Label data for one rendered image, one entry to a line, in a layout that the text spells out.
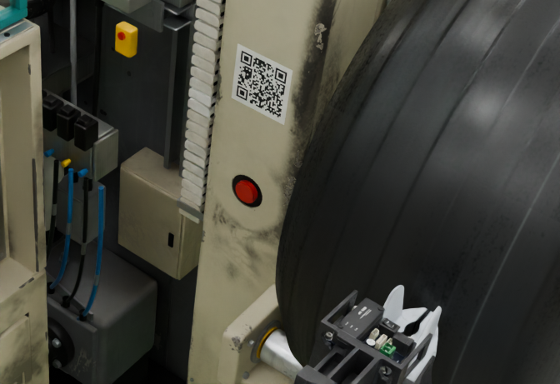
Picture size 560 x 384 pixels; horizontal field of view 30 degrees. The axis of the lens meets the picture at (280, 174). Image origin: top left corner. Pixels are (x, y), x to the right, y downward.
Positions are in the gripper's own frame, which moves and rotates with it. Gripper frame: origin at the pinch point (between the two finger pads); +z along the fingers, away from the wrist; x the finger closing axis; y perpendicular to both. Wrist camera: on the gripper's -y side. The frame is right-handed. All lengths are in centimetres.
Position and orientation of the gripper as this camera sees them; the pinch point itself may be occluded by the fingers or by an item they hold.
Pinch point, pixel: (419, 326)
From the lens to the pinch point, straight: 91.9
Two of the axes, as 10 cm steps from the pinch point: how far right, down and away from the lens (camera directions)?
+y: 1.9, -8.2, -5.5
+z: 5.5, -3.7, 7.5
